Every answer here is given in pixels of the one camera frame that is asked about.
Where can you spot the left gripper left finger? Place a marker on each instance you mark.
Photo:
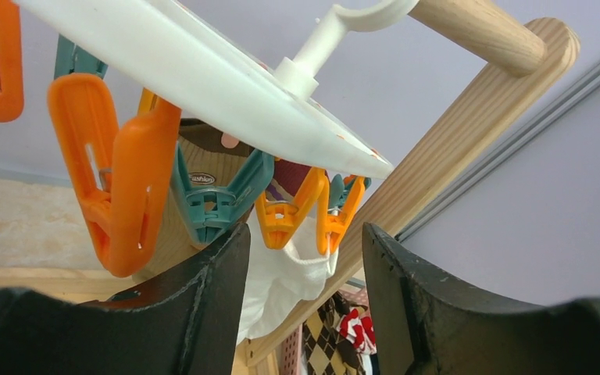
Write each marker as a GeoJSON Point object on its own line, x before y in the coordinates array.
{"type": "Point", "coordinates": [182, 321]}

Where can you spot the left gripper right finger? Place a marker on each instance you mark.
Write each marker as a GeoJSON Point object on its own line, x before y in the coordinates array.
{"type": "Point", "coordinates": [428, 321]}

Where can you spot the white round clip hanger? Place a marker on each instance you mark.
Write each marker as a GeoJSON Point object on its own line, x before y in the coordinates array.
{"type": "Point", "coordinates": [172, 52]}

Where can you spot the teal clip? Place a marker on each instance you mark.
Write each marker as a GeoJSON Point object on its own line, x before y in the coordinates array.
{"type": "Point", "coordinates": [208, 212]}

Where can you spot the brown argyle socks in basket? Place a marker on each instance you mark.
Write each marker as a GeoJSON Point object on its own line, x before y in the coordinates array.
{"type": "Point", "coordinates": [325, 350]}

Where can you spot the orange clip holding sock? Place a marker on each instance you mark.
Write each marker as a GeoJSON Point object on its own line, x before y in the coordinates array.
{"type": "Point", "coordinates": [279, 220]}

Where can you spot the white hanging sock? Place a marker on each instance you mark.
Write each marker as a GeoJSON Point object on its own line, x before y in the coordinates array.
{"type": "Point", "coordinates": [278, 280]}

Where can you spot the pink laundry basket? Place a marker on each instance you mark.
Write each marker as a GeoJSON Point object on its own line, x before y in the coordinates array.
{"type": "Point", "coordinates": [292, 356]}

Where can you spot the tan hanging sock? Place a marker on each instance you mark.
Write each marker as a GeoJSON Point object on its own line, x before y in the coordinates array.
{"type": "Point", "coordinates": [208, 161]}

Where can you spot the dark red hanging sock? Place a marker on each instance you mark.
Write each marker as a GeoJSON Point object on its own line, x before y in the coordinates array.
{"type": "Point", "coordinates": [287, 179]}

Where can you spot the wooden drying rack frame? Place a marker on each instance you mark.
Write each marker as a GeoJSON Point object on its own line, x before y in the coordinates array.
{"type": "Point", "coordinates": [523, 62]}

